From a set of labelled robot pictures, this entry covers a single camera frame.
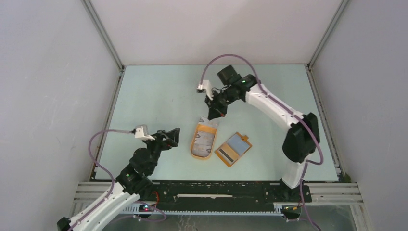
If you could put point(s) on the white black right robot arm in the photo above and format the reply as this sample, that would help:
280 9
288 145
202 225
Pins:
302 130

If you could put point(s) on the beige oval plastic tray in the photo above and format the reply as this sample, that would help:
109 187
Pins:
203 141

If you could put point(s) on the gold card with black stripe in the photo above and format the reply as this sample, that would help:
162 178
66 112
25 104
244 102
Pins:
226 153

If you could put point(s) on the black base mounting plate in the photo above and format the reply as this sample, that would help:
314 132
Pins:
229 195

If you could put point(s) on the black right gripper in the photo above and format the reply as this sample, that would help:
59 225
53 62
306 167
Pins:
215 109

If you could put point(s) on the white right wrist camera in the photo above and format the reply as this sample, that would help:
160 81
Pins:
205 87

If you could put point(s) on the silver patterned card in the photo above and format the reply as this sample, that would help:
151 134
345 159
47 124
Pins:
207 121

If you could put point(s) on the orange leather card holder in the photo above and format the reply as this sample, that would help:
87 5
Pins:
233 149

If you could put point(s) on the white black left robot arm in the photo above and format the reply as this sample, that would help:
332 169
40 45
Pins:
131 185

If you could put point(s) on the white slotted cable duct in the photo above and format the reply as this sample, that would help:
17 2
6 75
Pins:
138 209

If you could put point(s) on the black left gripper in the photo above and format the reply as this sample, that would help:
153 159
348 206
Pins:
172 137

